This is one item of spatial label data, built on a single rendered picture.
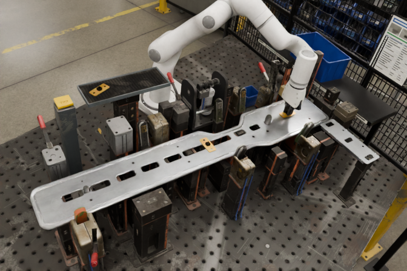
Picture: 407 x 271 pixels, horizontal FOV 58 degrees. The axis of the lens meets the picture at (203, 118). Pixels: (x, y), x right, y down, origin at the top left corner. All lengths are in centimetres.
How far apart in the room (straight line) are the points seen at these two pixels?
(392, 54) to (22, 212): 188
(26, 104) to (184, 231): 215
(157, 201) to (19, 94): 242
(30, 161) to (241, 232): 106
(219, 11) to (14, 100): 230
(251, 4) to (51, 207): 109
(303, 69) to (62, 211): 110
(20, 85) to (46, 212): 239
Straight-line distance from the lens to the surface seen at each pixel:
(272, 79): 184
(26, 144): 207
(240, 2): 163
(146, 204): 134
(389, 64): 210
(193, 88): 158
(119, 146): 150
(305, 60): 163
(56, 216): 138
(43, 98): 349
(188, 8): 462
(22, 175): 193
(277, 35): 162
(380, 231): 260
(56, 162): 145
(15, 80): 376
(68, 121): 158
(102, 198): 140
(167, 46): 186
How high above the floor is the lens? 212
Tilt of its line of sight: 41 degrees down
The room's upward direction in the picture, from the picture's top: 9 degrees clockwise
